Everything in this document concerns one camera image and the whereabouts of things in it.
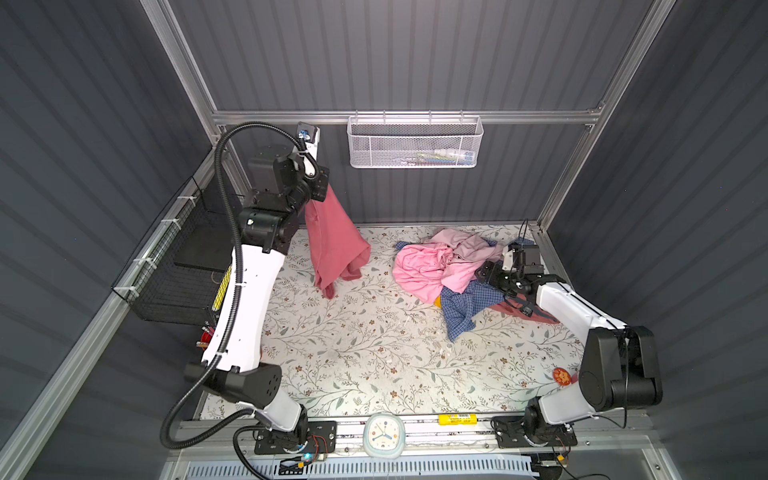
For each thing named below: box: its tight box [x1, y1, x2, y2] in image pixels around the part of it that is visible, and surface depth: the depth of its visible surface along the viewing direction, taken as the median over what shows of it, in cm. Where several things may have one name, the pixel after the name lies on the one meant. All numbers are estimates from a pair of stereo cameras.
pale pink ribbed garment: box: [423, 228, 505, 262], surface depth 101 cm
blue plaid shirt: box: [396, 238, 535, 342], surface depth 93 cm
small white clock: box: [362, 412, 406, 460], surface depth 73 cm
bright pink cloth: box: [393, 243, 478, 304], surface depth 101 cm
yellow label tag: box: [438, 414, 479, 426], surface depth 76 cm
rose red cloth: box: [304, 185, 371, 299], surface depth 77 cm
